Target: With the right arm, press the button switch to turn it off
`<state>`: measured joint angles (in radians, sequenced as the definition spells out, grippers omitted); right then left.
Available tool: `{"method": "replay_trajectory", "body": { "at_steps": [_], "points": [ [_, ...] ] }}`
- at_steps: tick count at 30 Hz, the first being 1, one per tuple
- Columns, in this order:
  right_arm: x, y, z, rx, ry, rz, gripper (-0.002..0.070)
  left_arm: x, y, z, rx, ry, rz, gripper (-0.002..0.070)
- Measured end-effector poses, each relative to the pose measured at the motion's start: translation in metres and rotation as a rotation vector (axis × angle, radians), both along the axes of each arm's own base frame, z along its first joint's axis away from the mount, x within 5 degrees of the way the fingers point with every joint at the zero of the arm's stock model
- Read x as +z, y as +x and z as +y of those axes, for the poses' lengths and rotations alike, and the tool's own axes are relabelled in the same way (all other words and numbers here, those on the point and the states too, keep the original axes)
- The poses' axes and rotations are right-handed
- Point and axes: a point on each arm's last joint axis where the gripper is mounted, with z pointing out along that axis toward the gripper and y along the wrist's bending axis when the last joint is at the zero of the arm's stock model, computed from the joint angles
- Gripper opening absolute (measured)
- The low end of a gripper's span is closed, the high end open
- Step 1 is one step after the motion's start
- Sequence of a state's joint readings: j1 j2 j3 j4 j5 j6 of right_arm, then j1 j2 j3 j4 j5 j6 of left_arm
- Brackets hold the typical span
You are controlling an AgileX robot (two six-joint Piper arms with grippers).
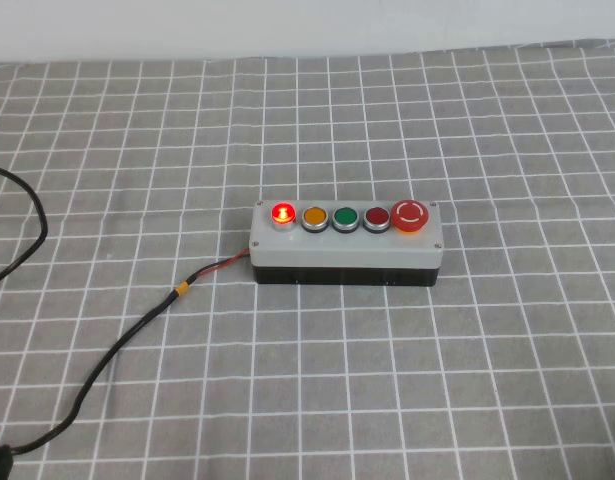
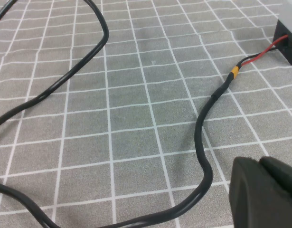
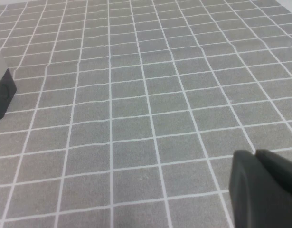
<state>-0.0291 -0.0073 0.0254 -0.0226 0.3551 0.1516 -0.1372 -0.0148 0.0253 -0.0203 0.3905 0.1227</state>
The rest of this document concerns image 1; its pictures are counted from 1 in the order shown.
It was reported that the black power cable yellow tag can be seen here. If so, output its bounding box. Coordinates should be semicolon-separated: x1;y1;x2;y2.
9;246;253;456

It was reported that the red indicator lamp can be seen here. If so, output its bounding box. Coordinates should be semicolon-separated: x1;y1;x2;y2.
269;200;296;235

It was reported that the dark red push button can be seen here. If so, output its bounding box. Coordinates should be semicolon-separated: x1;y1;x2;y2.
362;206;392;235

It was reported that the red emergency stop button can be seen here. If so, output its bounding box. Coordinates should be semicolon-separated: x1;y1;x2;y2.
390;198;430;235

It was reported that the green push button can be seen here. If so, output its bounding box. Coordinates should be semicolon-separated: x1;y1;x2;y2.
331;205;361;235

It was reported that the black looping cable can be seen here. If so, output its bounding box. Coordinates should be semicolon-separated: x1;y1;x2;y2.
0;164;49;291

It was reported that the grey checked tablecloth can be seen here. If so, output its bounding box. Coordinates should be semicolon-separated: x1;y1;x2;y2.
0;42;615;480

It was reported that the grey black button switch box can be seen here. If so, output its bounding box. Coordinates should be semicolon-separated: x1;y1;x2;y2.
249;198;444;289

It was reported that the yellow push button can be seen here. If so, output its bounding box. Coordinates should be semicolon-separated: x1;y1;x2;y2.
300;205;330;234

